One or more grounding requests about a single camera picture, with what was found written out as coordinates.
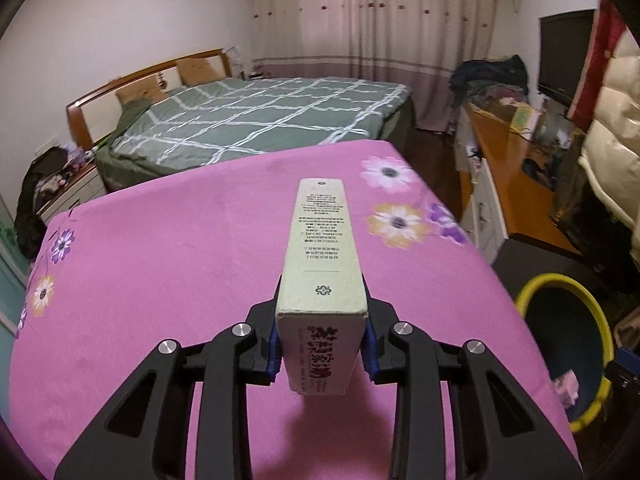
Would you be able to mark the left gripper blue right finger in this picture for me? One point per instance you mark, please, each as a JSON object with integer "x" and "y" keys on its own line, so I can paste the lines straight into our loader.
{"x": 369, "y": 343}

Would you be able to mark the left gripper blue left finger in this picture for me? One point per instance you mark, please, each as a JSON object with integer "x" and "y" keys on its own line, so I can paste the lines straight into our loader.
{"x": 274, "y": 346}

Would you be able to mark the tall green pink box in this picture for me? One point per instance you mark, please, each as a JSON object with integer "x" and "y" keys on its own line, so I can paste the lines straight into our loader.
{"x": 322, "y": 306}

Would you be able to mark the pink strawberry milk carton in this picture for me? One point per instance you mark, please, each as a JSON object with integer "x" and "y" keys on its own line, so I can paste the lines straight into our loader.
{"x": 566, "y": 388}

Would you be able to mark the yellow rimmed trash bin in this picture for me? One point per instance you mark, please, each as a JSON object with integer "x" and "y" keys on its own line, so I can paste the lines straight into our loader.
{"x": 572, "y": 333}

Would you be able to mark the pink floral tablecloth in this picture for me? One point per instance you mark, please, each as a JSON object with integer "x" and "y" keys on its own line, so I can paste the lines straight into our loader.
{"x": 186, "y": 256}

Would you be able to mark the wooden low cabinet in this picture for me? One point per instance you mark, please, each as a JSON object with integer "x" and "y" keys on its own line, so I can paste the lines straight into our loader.
{"x": 502, "y": 203}

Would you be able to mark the bed with green quilt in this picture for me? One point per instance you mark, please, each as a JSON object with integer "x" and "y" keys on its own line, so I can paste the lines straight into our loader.
{"x": 233, "y": 118}

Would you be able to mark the white nightstand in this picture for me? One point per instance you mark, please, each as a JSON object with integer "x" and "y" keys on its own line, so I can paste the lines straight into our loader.
{"x": 84, "y": 186}

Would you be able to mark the sliding wardrobe door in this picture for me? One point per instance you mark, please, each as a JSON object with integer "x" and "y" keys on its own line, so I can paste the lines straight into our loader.
{"x": 14, "y": 275}

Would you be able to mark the pile of clothes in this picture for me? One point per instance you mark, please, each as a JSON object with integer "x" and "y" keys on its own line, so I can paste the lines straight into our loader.
{"x": 474, "y": 75}

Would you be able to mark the dark clothes on nightstand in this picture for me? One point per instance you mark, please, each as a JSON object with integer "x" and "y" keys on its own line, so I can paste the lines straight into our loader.
{"x": 28, "y": 226}

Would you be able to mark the brown pillow left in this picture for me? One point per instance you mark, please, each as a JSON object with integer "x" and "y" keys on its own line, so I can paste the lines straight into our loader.
{"x": 143, "y": 89}

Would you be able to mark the brown pillow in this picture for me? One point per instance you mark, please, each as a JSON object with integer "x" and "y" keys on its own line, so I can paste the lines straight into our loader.
{"x": 196, "y": 71}
{"x": 143, "y": 89}

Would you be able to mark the brown pillow right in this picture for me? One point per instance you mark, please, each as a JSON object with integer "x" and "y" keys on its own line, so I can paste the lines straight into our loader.
{"x": 196, "y": 71}

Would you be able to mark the wooden headboard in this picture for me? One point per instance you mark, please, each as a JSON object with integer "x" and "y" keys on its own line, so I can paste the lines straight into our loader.
{"x": 93, "y": 116}

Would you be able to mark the cream puffer jacket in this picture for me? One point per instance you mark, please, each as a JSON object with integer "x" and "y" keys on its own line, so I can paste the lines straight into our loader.
{"x": 610, "y": 153}

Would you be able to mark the pink white curtain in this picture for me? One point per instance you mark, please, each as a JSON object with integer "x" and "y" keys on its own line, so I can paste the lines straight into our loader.
{"x": 418, "y": 43}

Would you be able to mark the black television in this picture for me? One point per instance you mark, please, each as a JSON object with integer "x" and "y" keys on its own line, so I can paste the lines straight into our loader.
{"x": 564, "y": 44}

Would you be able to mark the red puffer jacket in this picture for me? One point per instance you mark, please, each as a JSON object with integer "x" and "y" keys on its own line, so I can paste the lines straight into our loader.
{"x": 608, "y": 25}

